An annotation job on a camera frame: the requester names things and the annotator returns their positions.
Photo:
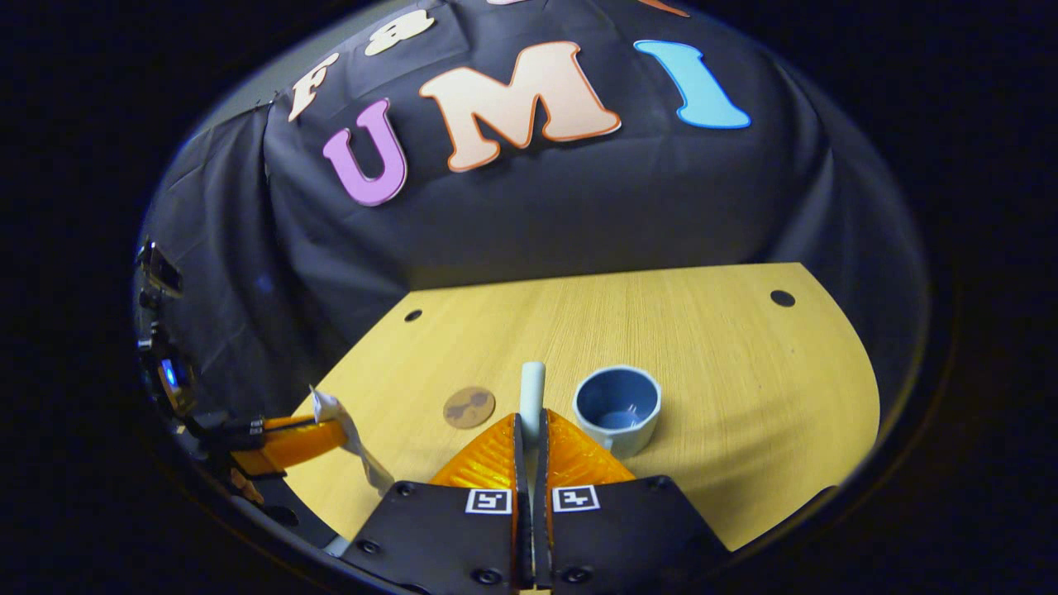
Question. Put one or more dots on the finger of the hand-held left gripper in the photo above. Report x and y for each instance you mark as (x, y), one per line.
(297, 442)

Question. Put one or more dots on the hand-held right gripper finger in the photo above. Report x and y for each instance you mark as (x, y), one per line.
(523, 545)
(541, 545)

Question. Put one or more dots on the white toothpaste tube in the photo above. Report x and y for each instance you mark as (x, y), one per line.
(347, 430)

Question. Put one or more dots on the round brown coaster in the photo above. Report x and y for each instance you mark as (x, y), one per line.
(469, 407)

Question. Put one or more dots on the pale green toothbrush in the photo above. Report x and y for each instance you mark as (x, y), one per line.
(533, 397)

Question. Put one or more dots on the wooden desktop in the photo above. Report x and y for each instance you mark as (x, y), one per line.
(727, 372)

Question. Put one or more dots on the black backdrop cloth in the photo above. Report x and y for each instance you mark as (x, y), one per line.
(579, 207)

